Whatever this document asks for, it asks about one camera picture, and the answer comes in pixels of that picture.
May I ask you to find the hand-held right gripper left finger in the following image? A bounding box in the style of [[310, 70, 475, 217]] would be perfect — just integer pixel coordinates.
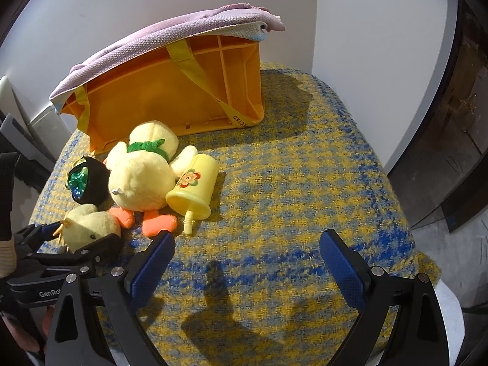
[[45, 230, 176, 366]]

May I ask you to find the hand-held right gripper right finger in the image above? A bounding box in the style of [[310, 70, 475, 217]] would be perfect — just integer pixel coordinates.
[[319, 229, 450, 366]]

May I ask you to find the pink cloth basket liner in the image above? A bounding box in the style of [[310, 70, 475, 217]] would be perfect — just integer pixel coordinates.
[[49, 2, 286, 113]]

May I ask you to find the yellow plain webbing strap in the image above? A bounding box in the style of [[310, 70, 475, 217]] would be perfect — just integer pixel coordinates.
[[74, 86, 92, 131]]

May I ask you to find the dark wooden door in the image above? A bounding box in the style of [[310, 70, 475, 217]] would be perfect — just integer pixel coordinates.
[[387, 0, 488, 233]]

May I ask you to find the yellow and blue woven blanket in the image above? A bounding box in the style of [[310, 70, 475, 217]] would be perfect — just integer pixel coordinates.
[[28, 61, 441, 366]]

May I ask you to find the person's left hand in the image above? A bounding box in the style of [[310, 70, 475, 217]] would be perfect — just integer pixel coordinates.
[[0, 307, 57, 355]]

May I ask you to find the grey metal panel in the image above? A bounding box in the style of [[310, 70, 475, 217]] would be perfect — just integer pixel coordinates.
[[23, 105, 75, 161]]

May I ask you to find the black toy with green sequins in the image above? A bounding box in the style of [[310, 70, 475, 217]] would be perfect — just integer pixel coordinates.
[[66, 156, 112, 204]]

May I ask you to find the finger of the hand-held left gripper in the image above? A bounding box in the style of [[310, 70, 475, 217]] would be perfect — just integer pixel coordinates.
[[8, 235, 124, 285], [11, 223, 63, 259]]

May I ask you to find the small yellow chick plush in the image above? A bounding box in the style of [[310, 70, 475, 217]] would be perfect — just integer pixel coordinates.
[[53, 203, 123, 254]]

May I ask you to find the yellow printed webbing strap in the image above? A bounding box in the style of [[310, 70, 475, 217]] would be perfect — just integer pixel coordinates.
[[168, 40, 254, 128]]

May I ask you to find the beige cushion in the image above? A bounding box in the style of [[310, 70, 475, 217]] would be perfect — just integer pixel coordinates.
[[0, 76, 27, 123]]

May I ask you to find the large yellow duck plush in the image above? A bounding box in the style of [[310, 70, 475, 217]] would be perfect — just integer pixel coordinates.
[[105, 120, 199, 237]]

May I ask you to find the orange plastic basket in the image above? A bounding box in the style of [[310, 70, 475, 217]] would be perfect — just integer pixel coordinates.
[[59, 34, 265, 155]]

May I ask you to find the yellow flower print straw cup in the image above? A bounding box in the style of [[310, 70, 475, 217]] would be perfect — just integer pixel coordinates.
[[165, 153, 220, 235]]

